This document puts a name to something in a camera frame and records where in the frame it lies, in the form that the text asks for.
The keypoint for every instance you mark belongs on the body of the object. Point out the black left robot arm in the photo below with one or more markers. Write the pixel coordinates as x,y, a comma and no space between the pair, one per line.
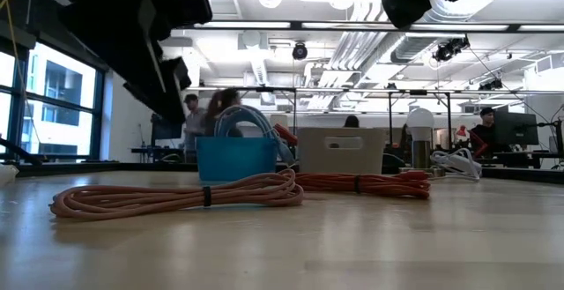
88,21

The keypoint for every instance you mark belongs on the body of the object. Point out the person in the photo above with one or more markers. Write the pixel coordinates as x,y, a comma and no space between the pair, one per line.
351,121
484,133
222,100
194,124

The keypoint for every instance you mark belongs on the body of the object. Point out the white bulb brass lamp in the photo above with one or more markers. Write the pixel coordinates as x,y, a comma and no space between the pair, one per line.
420,122

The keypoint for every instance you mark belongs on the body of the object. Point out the black computer monitor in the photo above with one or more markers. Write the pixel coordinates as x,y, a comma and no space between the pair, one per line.
515,129
165,131

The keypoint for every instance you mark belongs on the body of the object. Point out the red desk lamp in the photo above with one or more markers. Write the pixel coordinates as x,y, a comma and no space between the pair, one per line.
462,132

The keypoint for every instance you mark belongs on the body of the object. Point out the large window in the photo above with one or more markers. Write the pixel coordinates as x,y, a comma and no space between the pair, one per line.
61,83

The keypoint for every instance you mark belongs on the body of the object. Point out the teal plastic bin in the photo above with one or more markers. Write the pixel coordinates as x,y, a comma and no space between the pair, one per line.
238,160

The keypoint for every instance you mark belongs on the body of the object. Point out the grey plastic bin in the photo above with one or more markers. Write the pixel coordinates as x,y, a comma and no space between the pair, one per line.
317,158

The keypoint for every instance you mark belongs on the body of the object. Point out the small white object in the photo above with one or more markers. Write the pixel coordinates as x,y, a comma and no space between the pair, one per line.
8,174

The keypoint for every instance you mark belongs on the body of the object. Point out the black ceiling camera cluster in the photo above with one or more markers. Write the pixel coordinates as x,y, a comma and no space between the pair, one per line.
449,49

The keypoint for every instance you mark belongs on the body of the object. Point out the black background rig frame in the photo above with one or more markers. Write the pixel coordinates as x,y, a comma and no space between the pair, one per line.
390,118

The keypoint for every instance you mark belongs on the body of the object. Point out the black overhead camera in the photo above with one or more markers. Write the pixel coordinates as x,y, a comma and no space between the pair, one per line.
299,52

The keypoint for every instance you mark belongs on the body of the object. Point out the black aluminium table frame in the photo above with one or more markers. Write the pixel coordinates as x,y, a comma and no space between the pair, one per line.
88,167

